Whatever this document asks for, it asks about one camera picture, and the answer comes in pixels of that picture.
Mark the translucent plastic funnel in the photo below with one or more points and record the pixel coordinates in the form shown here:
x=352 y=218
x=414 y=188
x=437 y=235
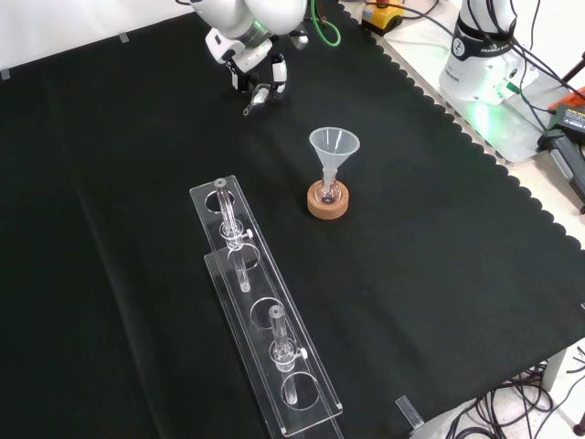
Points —
x=333 y=146

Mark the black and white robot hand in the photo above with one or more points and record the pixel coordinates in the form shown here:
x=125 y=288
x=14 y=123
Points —
x=247 y=57

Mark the small round-bottom glass flask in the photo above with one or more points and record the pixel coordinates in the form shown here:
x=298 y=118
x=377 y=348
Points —
x=330 y=194

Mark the orange and black device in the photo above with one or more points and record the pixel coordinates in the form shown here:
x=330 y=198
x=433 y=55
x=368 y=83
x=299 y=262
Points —
x=571 y=116

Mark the clear plastic strip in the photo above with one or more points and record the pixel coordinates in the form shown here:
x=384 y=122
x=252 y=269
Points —
x=410 y=414

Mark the clear acrylic funnel stand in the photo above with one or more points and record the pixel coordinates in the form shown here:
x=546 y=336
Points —
x=270 y=285

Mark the pale metal base board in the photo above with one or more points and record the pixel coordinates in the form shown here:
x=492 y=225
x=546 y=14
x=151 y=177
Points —
x=512 y=135

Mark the grey table leg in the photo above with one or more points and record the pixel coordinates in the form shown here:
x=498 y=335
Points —
x=555 y=375

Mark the black tripod leg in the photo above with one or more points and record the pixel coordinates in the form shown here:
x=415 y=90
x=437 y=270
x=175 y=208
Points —
x=573 y=73

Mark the grey tape piece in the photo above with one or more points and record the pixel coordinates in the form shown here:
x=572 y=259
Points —
x=124 y=37
x=4 y=74

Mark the black bench cloth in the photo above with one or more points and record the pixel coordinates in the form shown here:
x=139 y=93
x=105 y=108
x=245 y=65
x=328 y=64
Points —
x=434 y=283

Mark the yellow stop button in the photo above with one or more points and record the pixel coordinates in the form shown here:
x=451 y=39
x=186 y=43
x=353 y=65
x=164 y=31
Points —
x=381 y=18

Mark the black power unit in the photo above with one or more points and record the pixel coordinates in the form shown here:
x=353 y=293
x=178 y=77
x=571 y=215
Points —
x=564 y=155

